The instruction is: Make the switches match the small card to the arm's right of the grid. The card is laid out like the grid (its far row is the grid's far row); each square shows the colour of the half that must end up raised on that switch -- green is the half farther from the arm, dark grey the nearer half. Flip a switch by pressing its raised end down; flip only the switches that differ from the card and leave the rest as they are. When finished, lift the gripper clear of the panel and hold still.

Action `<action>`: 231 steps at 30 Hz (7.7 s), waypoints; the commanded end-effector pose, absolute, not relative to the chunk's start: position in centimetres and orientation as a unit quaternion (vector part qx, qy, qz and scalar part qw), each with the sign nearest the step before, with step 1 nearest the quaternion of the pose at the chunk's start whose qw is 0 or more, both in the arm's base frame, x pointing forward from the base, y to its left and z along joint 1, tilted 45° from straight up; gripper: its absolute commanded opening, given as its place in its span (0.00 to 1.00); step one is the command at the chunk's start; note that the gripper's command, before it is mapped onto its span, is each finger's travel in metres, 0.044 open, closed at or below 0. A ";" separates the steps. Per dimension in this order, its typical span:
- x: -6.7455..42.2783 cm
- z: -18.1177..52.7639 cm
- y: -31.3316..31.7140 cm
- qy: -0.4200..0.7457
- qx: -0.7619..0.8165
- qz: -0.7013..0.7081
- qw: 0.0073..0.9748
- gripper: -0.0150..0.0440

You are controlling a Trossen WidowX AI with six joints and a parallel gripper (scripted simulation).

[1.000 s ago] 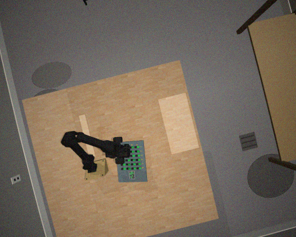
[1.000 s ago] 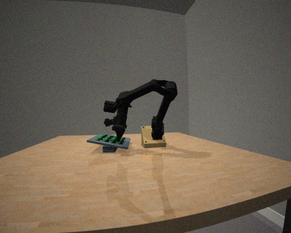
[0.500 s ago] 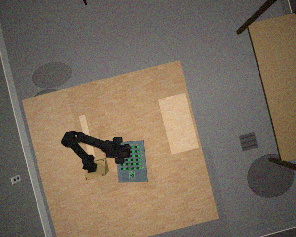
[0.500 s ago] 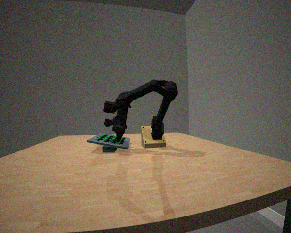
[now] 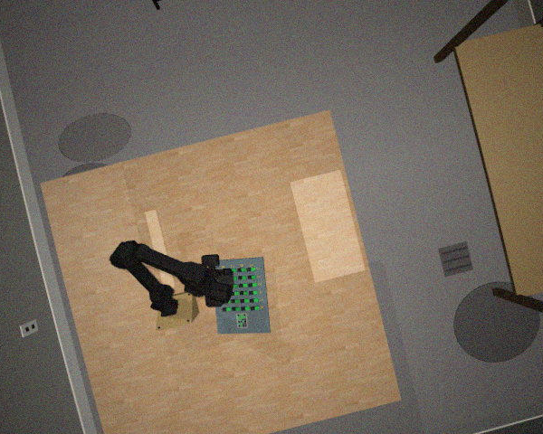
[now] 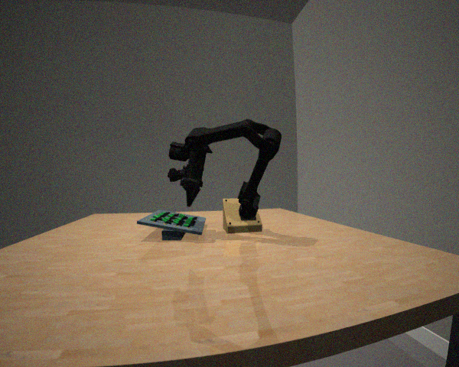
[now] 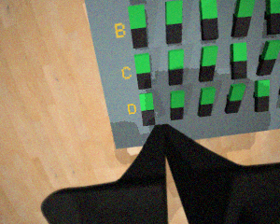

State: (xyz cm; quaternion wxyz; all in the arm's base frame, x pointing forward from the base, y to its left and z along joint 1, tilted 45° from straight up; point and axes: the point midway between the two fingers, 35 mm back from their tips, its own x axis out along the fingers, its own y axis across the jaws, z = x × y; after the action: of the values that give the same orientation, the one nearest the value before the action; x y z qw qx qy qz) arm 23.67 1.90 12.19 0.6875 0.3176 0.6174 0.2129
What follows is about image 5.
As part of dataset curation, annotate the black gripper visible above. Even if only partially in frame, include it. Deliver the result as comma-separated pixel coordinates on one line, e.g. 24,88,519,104
201,254,224,307

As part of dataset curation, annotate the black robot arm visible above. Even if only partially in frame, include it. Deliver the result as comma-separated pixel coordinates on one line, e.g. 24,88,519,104
109,241,233,316

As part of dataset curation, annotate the grey switch panel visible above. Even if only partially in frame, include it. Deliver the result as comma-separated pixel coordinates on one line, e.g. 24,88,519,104
215,257,271,334

